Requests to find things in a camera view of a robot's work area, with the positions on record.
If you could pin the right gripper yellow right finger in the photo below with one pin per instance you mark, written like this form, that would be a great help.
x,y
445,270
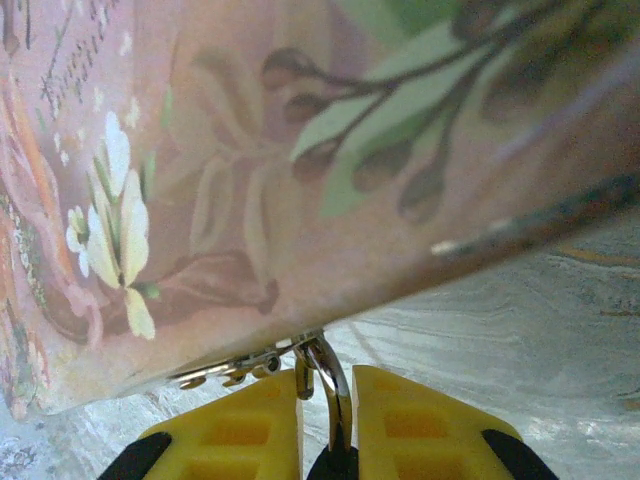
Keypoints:
x,y
415,430

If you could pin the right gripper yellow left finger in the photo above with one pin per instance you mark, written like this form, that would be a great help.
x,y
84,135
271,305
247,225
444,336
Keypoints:
x,y
240,430

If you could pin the pink floral box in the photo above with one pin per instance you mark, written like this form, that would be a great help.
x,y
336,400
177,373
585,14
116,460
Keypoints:
x,y
250,175

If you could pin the silver metal box latch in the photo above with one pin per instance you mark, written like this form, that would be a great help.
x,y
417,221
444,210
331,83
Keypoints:
x,y
235,372

